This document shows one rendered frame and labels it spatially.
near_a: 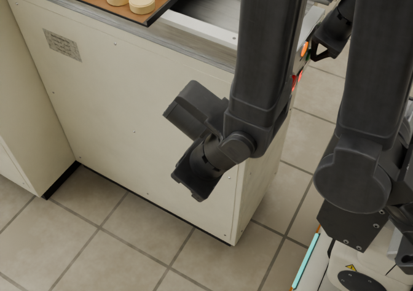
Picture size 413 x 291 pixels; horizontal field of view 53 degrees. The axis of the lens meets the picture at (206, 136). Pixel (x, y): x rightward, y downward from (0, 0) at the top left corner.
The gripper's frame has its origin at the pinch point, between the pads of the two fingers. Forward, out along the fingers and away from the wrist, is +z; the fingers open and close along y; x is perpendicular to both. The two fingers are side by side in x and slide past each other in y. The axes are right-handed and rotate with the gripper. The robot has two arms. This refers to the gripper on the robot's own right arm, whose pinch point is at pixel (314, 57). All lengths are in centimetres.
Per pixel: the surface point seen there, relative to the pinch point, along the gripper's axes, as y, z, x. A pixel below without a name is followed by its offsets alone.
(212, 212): 22, 52, 3
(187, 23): 20.3, -7.3, -24.2
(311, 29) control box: 1.6, -7.2, -4.3
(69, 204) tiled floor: 36, 93, -41
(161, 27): 21.2, -3.2, -28.9
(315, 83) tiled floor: -73, 76, 12
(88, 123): 23, 51, -44
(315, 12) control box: -4.4, -6.8, -5.6
